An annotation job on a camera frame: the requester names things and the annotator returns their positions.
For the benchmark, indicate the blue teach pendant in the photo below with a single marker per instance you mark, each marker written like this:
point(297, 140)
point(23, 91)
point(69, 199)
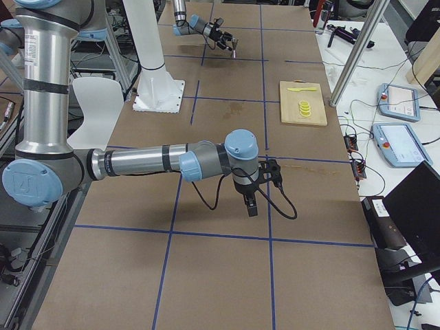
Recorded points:
point(399, 145)
point(398, 102)

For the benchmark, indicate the white chair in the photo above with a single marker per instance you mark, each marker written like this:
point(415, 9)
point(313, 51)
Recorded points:
point(93, 113)

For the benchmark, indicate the near blue teach pendant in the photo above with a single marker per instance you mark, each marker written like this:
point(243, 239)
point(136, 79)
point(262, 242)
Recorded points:
point(399, 145)

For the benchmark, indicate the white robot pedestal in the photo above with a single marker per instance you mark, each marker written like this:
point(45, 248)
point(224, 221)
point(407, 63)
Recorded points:
point(157, 90)

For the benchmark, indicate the light wooden plank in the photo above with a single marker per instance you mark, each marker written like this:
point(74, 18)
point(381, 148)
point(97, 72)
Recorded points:
point(425, 29)

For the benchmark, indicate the black monitor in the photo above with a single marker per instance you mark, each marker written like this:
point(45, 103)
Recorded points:
point(413, 205)

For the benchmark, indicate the black computer box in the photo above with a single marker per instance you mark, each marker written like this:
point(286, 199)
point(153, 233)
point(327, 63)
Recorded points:
point(383, 229)

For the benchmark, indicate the bamboo cutting board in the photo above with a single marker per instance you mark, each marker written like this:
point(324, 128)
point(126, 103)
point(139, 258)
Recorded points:
point(289, 109)

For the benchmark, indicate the far blue teach pendant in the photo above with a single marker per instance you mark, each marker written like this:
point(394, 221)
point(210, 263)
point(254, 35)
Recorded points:
point(398, 102)

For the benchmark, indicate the aluminium frame post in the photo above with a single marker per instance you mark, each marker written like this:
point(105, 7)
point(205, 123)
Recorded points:
point(368, 28)

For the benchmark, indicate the yellow plastic knife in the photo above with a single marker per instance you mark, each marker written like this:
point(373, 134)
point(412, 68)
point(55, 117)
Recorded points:
point(298, 89)

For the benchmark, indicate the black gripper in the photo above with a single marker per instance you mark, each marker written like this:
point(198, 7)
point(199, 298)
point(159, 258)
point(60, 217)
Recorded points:
point(244, 188)
point(217, 34)

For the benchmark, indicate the plastic water bottle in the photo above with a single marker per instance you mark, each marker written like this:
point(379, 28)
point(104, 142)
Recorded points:
point(321, 16)

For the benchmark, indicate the steel jigger measuring cup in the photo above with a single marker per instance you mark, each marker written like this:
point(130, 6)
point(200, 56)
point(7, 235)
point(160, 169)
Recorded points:
point(234, 43)

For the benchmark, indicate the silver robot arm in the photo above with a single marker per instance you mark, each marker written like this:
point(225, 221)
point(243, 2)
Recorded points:
point(196, 25)
point(49, 163)

